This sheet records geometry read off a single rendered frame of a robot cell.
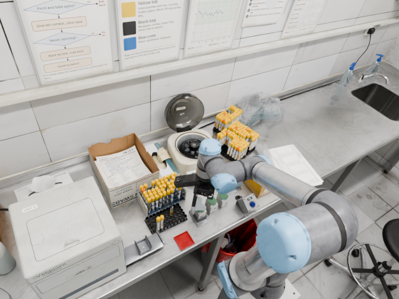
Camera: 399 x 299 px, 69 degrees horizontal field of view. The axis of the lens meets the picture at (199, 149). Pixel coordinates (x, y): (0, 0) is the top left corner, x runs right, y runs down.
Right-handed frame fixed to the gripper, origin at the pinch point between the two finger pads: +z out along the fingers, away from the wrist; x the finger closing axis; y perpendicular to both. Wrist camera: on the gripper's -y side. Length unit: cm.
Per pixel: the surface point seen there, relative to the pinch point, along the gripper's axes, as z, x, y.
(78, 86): -34, 18, -55
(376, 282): 90, 30, 134
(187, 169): 4.5, 20.7, -7.4
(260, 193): 7.8, 19.0, 30.4
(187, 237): 12.0, -10.9, 0.3
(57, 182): 6, -2, -62
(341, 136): 12, 84, 82
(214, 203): 5.5, 5.0, 9.0
